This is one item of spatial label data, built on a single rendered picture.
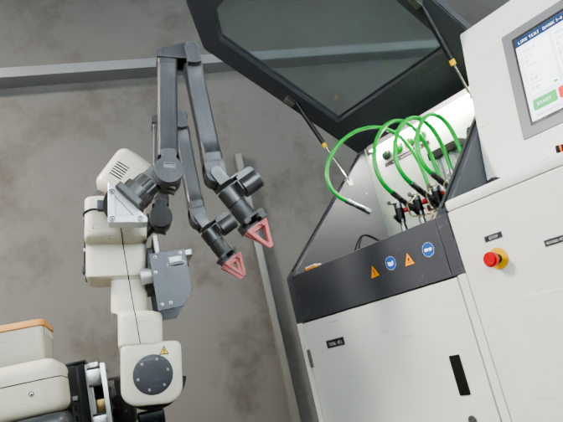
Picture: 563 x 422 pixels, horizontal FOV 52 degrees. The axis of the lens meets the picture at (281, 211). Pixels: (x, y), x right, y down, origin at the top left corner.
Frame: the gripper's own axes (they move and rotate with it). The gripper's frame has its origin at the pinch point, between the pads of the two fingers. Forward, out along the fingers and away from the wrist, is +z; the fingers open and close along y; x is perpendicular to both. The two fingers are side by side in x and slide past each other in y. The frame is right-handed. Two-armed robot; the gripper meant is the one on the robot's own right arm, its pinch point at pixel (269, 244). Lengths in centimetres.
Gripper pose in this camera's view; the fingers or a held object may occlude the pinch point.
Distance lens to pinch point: 160.0
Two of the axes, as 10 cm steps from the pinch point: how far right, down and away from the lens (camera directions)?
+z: 6.3, 7.8, -0.8
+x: -7.4, 5.6, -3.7
